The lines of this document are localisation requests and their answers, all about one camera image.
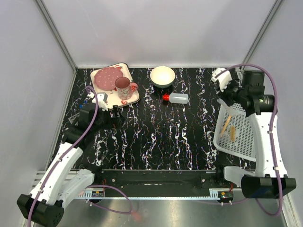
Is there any clear test tube rack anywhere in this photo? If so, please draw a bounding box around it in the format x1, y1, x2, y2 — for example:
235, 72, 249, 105
68, 113, 80, 125

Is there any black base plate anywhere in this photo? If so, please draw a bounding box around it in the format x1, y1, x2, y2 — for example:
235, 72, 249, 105
92, 170, 244, 200

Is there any strawberry print tray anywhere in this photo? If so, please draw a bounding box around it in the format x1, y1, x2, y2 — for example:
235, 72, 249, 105
90, 63, 140, 109

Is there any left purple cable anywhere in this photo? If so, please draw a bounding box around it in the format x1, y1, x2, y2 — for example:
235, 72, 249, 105
27, 85, 133, 227

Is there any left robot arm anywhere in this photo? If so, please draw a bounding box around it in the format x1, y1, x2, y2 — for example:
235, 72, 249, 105
17, 104, 125, 227

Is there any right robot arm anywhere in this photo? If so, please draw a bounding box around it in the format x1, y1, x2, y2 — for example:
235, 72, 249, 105
211, 68, 296, 199

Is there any white green bowl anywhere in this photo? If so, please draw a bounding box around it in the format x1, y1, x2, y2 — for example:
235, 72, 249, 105
150, 66, 176, 88

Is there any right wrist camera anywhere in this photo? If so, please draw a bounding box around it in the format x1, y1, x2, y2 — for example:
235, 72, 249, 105
211, 68, 232, 92

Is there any pink patterned mug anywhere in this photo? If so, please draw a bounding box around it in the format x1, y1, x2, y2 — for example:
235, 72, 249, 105
115, 77, 138, 100

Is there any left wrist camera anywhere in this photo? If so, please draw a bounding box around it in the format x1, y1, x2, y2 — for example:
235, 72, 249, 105
88, 92, 108, 111

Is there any red cap wash bottle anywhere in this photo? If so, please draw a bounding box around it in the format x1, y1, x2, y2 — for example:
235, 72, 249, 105
162, 93, 188, 104

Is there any pink dotted plate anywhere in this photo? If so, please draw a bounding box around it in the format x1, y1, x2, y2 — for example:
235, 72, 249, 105
94, 67, 124, 91

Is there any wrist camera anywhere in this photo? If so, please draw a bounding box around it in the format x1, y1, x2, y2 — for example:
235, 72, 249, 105
88, 92, 108, 111
211, 68, 232, 92

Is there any white plastic basket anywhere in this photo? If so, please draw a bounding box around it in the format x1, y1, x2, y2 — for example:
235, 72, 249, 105
214, 104, 256, 162

